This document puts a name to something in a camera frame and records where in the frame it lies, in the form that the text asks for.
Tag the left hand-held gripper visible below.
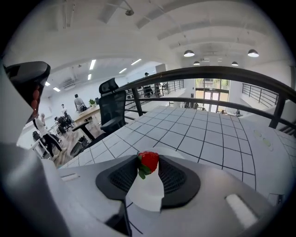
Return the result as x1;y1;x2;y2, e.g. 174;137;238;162
0;142;75;237

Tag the black mesh office chair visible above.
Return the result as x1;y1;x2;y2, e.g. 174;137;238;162
86;77;127;149

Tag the black floor device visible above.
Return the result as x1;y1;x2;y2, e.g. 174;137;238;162
69;136;90;157

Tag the white grid tablecloth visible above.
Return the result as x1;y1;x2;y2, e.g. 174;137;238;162
58;105;296;235

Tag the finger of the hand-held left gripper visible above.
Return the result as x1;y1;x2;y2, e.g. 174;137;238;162
0;61;51;146

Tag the wooden desk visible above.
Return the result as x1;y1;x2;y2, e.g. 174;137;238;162
72;106;103;140

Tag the glass entrance door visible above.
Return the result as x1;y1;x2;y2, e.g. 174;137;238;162
195;78;230;113

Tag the group of ceiling strip lights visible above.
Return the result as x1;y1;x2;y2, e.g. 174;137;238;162
44;58;142;93

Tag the red strawberry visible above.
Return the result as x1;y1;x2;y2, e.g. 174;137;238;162
137;150;160;180

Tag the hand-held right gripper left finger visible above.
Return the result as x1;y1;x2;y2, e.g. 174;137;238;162
57;154;140;237

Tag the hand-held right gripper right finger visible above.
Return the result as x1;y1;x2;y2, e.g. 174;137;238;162
159;155;278;237

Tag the black metal railing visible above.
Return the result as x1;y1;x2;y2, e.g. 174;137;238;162
116;65;296;131

